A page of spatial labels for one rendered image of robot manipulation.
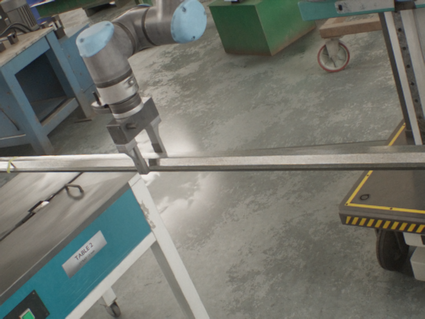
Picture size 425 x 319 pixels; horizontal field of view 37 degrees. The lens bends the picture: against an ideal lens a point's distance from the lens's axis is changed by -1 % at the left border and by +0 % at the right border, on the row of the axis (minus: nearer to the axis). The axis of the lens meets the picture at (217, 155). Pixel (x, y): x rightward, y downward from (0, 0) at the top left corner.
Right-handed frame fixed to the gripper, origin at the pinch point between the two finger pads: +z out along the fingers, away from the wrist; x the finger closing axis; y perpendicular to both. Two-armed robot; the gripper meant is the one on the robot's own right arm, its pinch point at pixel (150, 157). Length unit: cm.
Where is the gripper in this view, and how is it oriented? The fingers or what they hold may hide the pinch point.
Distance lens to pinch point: 155.1
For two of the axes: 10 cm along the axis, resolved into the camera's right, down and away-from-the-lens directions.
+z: 3.4, 8.3, 4.4
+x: 4.8, -5.5, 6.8
